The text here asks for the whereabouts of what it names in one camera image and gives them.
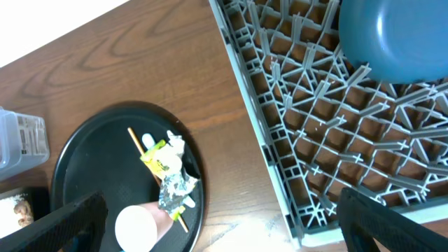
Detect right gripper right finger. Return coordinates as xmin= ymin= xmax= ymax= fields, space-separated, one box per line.
xmin=337 ymin=188 xmax=447 ymax=251

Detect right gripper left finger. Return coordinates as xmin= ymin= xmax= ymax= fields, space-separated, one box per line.
xmin=1 ymin=191 xmax=108 ymax=251

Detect pink cup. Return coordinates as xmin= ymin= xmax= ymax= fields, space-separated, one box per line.
xmin=115 ymin=202 xmax=174 ymax=252

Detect brown food scrap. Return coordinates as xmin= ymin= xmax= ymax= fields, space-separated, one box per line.
xmin=13 ymin=200 xmax=34 ymax=228

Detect dark blue plate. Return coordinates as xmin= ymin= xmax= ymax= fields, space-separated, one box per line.
xmin=338 ymin=0 xmax=447 ymax=83

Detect grey dishwasher rack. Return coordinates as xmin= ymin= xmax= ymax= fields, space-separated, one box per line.
xmin=211 ymin=1 xmax=447 ymax=249

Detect black rectangular tray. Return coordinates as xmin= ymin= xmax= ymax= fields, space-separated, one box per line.
xmin=1 ymin=187 xmax=50 ymax=239

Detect scattered rice grains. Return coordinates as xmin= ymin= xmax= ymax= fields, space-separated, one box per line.
xmin=0 ymin=195 xmax=23 ymax=238

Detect round black serving tray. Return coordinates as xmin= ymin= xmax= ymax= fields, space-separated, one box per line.
xmin=50 ymin=101 xmax=202 ymax=251

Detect wooden chopstick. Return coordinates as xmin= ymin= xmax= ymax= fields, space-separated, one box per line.
xmin=127 ymin=127 xmax=189 ymax=233

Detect green yellow wrapper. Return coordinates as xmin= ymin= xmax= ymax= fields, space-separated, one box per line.
xmin=140 ymin=140 xmax=169 ymax=180

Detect crumpled foil wrapper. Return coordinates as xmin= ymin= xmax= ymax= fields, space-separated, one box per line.
xmin=158 ymin=171 xmax=199 ymax=221

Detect clear plastic bin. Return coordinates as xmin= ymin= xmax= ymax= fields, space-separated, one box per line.
xmin=1 ymin=108 xmax=50 ymax=181

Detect light blue plastic spoon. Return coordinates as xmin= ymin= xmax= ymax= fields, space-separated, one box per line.
xmin=141 ymin=133 xmax=196 ymax=209

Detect crumpled white tissue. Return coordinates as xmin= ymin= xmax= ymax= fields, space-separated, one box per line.
xmin=157 ymin=130 xmax=186 ymax=174

